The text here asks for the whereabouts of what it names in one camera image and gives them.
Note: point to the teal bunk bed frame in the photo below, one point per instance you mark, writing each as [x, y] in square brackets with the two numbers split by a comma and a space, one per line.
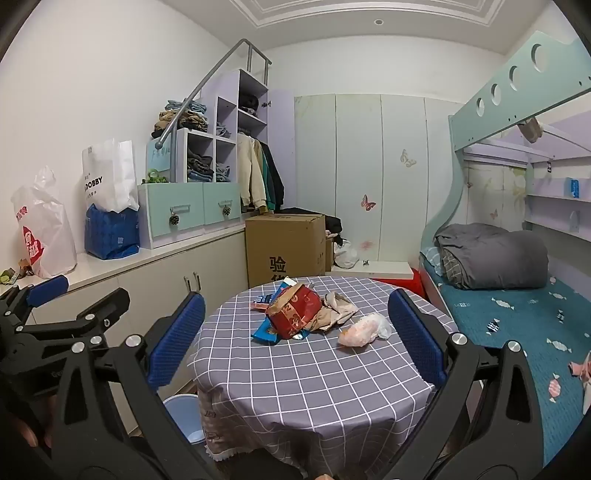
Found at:
[542, 75]

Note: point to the white paper shopping bag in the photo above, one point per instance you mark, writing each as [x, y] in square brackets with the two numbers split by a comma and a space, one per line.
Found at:
[109, 181]

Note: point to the white wardrobe with butterflies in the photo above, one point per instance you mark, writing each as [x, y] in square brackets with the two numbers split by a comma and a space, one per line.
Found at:
[380, 163]

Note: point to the crumpled beige paper bag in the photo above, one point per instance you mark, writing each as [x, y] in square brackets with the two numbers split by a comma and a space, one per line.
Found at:
[336, 310]

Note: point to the grey rolled duvet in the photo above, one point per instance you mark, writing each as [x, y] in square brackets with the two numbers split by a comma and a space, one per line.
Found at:
[478, 256]

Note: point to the beige hanging jacket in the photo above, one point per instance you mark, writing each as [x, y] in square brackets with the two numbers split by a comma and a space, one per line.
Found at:
[252, 188]

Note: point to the white orange plastic bag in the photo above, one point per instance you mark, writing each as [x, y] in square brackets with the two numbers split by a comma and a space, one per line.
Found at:
[366, 331]

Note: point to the grey checked tablecloth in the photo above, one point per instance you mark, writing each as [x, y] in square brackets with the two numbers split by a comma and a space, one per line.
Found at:
[310, 403]

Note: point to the light blue trash bin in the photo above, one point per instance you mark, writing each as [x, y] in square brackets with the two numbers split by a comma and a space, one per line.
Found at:
[184, 410]

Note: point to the blue fabric bag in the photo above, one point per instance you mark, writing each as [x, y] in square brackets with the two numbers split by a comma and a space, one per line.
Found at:
[111, 235]

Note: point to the white red plastic bag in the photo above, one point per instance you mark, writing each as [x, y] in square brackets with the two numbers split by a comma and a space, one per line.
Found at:
[44, 226]

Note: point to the red snack bag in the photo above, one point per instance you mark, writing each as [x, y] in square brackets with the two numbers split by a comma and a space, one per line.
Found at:
[293, 309]

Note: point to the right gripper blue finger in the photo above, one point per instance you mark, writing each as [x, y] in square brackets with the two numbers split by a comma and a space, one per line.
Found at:
[47, 291]

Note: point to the brown cardboard box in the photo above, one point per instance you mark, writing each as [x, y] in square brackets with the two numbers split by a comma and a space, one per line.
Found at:
[284, 245]

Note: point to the teal drawer unit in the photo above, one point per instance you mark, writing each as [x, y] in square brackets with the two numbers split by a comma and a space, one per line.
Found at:
[174, 212]

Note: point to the teal candy print mattress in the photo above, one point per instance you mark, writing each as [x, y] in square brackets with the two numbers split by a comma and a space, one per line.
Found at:
[552, 324]

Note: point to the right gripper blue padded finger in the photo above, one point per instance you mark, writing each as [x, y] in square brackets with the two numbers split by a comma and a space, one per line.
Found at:
[422, 335]
[169, 338]

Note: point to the white low cabinet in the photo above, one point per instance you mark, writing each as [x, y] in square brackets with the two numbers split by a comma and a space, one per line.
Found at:
[213, 264]

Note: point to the lilac shelf unit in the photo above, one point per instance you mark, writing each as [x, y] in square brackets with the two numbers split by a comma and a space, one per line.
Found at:
[236, 105]

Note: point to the metal handrail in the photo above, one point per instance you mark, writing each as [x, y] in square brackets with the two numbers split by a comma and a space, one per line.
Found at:
[251, 49]

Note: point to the blue cookie wrapper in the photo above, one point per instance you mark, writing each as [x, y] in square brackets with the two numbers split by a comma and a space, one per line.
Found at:
[266, 334]

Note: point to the blue white snack packet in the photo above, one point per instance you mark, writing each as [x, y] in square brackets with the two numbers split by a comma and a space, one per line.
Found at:
[264, 302]

